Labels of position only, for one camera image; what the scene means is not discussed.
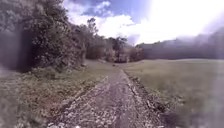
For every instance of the grey gravel path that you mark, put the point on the grey gravel path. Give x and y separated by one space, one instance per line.
111 103

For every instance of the grass field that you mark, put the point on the grass field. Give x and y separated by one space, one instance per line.
40 93
173 80

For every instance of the dark wood of trees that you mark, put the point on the dark wood of trees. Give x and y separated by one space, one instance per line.
46 36

